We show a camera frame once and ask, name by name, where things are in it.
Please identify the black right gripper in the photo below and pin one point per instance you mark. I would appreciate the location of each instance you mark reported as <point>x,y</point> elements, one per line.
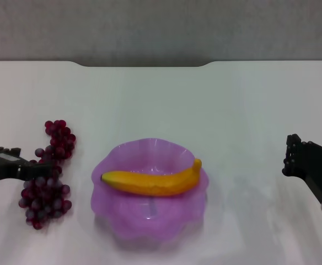
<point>319,165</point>

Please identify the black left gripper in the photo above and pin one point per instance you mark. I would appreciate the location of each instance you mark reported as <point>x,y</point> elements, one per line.
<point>1,168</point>

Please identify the dark red grape bunch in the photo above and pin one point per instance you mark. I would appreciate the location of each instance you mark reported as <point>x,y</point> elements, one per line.
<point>39,198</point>

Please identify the yellow banana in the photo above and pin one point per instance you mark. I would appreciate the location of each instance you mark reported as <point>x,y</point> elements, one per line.
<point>150,183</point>

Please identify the purple translucent scalloped bowl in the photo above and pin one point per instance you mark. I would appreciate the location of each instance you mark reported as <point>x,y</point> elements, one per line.
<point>139,218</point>

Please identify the grey felt partition panel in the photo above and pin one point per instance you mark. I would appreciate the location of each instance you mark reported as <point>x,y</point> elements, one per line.
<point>161,27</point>

